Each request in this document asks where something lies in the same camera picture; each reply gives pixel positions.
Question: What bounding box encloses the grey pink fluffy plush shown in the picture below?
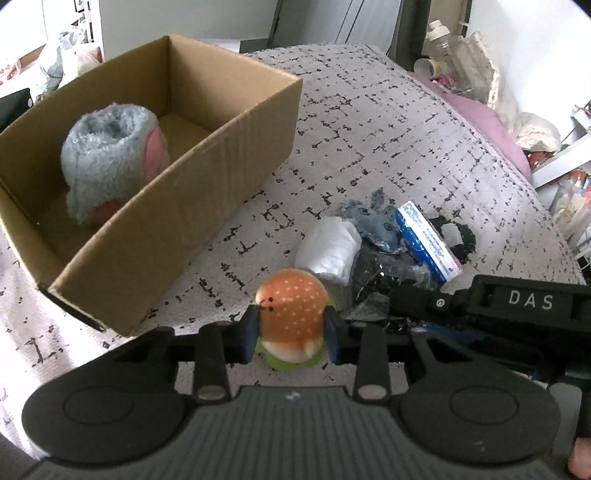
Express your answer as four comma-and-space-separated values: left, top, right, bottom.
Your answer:
60, 103, 170, 224

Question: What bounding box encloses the clear plastic jar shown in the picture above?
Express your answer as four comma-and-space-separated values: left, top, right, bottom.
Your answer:
426, 20, 468, 92

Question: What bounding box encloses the grey patterned bed cover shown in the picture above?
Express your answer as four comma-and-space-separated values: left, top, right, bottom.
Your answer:
1, 36, 583, 451

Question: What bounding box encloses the white soft bundle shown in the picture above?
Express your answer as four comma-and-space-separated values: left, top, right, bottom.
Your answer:
294, 216, 362, 285

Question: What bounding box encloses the black crinkled plastic bag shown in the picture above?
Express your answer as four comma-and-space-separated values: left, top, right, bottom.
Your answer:
345, 240, 440, 322

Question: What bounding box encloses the black white stitched plush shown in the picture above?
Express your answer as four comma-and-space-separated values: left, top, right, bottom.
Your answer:
429, 216, 477, 265

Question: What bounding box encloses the pink pillow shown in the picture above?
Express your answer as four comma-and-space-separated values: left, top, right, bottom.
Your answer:
413, 73, 532, 182

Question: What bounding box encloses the cream woven bag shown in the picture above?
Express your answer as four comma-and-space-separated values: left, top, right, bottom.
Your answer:
465, 31, 501, 110

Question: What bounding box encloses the burger plush toy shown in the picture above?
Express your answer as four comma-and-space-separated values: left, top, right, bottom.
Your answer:
254, 268, 331, 371

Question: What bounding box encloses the blue-grey knitted plush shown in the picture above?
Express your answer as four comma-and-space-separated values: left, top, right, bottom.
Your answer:
338, 188, 404, 255

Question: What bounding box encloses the black white-dotted dice plush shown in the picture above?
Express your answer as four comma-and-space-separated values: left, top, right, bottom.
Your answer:
0, 88, 33, 132

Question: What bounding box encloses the brown cardboard box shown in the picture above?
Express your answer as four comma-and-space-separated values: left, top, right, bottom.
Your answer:
1, 35, 303, 335

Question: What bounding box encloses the yellow tin can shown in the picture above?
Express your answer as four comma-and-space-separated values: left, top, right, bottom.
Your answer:
413, 58, 442, 80

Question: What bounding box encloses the white plastic bag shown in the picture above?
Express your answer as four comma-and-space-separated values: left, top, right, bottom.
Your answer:
31, 32, 103, 102

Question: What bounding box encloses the blue white carton box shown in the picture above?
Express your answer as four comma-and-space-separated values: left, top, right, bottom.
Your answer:
394, 201, 462, 284

